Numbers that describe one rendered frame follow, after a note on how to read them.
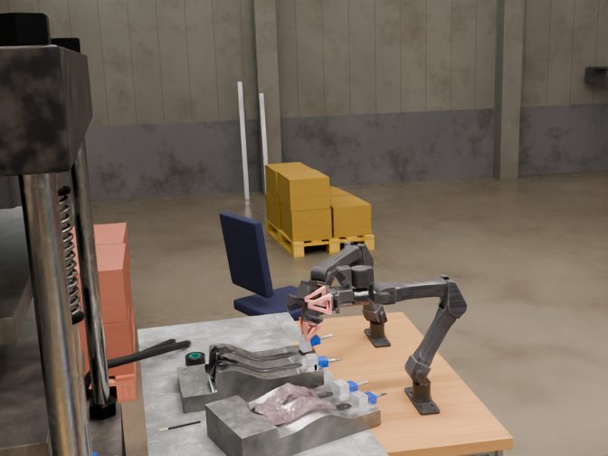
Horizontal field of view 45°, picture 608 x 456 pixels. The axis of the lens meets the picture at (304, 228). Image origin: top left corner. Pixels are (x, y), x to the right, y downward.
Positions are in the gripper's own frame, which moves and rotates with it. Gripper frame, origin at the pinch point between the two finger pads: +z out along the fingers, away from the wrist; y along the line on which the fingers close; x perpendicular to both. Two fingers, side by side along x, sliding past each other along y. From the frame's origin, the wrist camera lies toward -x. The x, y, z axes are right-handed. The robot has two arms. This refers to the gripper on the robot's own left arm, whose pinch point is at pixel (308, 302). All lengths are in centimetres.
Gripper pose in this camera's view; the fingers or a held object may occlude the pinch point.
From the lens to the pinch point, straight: 241.2
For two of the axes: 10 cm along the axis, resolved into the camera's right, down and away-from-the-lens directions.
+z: -9.8, 1.0, -1.4
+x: 0.6, 9.7, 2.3
